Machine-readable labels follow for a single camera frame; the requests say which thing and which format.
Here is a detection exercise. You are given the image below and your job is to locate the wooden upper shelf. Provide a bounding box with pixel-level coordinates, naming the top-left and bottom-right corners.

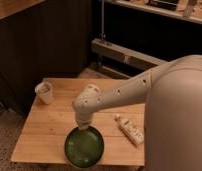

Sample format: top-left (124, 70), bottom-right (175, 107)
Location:
top-left (106, 0), bottom-right (202, 25)

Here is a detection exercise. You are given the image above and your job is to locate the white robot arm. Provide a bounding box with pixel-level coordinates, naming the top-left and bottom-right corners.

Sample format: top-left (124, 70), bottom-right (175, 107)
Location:
top-left (73, 55), bottom-right (202, 171)

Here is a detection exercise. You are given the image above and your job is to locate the green ceramic bowl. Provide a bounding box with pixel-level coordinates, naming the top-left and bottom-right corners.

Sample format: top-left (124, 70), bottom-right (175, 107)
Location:
top-left (64, 126), bottom-right (104, 169)

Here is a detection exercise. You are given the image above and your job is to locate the white paper cup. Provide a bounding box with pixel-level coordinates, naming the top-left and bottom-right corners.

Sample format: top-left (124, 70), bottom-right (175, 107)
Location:
top-left (35, 82), bottom-right (53, 104)

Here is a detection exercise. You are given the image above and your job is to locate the white plastic bottle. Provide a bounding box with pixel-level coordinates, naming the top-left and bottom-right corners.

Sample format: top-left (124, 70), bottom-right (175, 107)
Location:
top-left (114, 114), bottom-right (144, 146)

